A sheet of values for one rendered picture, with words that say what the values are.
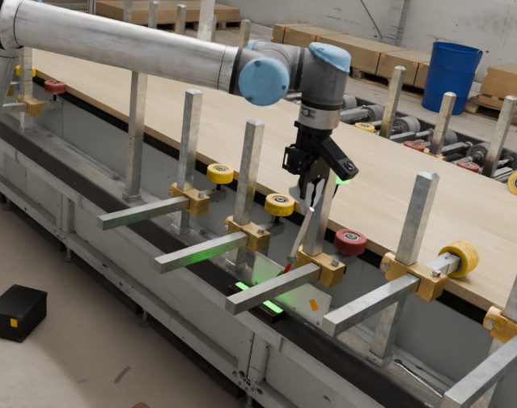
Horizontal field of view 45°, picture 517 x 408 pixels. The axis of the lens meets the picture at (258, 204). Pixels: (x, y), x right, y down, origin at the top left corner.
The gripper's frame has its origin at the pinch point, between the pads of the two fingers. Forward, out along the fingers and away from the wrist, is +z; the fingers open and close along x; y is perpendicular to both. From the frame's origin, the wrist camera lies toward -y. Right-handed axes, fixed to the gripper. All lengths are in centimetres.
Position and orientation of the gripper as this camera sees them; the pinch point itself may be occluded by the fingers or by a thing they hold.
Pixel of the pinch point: (308, 210)
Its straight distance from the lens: 142.9
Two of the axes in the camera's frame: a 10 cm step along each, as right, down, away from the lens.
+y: -7.0, -3.8, 6.0
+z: -1.4, 9.0, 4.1
